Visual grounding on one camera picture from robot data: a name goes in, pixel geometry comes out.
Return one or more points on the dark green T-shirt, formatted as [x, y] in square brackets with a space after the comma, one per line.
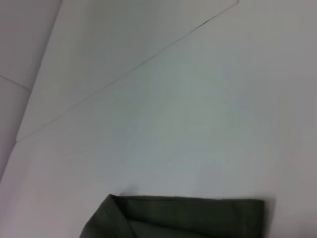
[173, 218]

